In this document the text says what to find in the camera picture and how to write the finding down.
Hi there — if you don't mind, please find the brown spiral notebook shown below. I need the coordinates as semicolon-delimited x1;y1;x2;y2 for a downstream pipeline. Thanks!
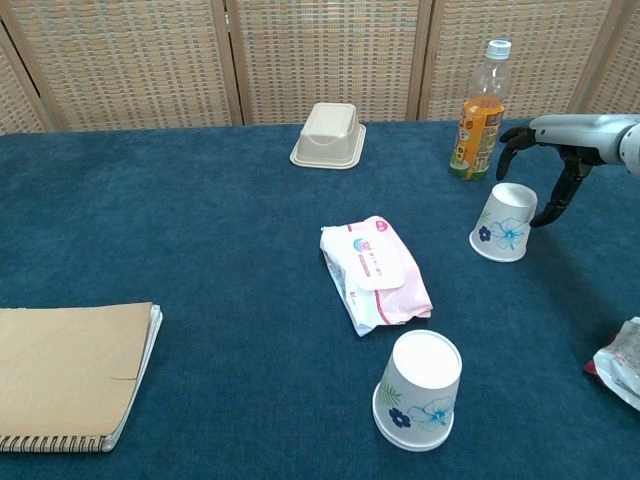
0;301;164;455

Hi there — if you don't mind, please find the orange drink plastic bottle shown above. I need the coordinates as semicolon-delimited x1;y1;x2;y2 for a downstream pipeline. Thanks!
448;38;514;182

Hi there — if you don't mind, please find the white spouted drink pouch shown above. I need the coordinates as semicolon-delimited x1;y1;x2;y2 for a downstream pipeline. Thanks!
583;316;640;409

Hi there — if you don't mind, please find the woven folding screen panel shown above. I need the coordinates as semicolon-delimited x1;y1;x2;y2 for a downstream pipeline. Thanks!
224;0;432;126
407;0;624;121
582;0;640;117
0;19;54;135
0;0;244;132

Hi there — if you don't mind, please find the blue table mat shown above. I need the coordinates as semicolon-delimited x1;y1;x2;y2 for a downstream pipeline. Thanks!
0;118;640;480

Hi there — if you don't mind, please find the beige disposable lunch box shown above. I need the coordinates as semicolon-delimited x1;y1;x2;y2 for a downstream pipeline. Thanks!
289;102;367;172

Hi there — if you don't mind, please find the white floral paper cup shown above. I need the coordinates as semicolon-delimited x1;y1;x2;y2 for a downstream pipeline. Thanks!
374;417;454;453
372;328;463;444
468;182;539;264

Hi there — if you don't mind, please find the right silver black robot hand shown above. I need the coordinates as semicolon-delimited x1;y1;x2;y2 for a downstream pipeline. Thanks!
496;113;629;229

